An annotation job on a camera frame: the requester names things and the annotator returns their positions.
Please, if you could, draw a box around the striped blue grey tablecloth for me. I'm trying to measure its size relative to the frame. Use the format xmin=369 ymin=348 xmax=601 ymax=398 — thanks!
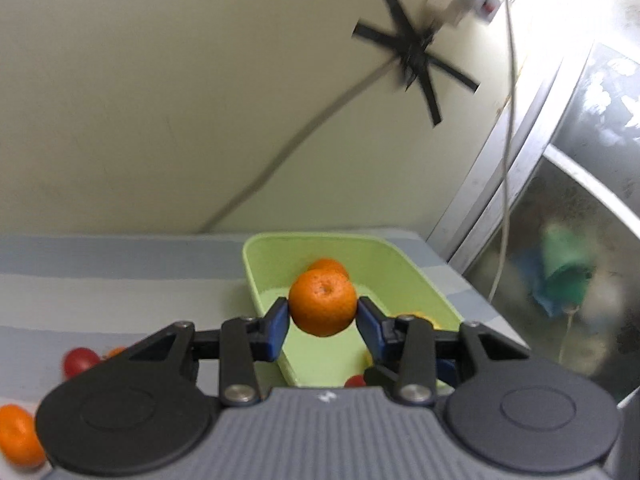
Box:
xmin=0 ymin=230 xmax=531 ymax=480

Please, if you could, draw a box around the white hanging cable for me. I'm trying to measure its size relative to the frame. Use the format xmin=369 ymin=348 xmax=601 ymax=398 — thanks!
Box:
xmin=487 ymin=0 xmax=518 ymax=303

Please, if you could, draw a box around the light green plastic basket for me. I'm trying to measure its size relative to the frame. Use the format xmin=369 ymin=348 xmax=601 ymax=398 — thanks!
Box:
xmin=242 ymin=231 xmax=465 ymax=388

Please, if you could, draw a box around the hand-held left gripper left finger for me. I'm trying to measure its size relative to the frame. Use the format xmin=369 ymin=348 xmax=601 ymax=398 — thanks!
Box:
xmin=102 ymin=297 xmax=292 ymax=407

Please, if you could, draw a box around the grey wall cable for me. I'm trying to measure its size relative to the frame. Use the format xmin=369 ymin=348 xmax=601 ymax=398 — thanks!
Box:
xmin=199 ymin=57 xmax=403 ymax=235

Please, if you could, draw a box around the aluminium window frame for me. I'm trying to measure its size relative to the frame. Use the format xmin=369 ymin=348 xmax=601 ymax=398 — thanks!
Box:
xmin=427 ymin=42 xmax=640 ymax=411

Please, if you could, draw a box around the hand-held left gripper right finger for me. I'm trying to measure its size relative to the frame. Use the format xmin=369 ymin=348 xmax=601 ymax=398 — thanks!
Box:
xmin=356 ymin=296 xmax=531 ymax=406

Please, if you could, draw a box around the black tape cross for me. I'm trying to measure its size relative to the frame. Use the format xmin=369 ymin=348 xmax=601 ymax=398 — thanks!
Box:
xmin=352 ymin=0 xmax=482 ymax=128

